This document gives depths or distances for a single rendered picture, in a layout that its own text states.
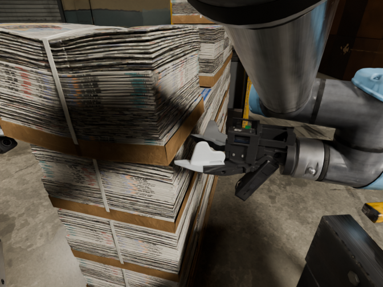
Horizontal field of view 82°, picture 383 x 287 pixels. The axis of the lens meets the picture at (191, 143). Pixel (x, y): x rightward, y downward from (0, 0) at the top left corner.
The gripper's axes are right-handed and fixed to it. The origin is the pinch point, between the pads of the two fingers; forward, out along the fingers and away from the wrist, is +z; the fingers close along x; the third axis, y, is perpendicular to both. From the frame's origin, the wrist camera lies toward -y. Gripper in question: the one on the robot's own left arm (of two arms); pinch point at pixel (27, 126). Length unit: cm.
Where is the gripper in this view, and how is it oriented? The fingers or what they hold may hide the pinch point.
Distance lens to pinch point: 69.9
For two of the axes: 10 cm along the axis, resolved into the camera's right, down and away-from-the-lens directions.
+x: 2.8, -4.6, 8.4
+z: 9.6, 1.3, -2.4
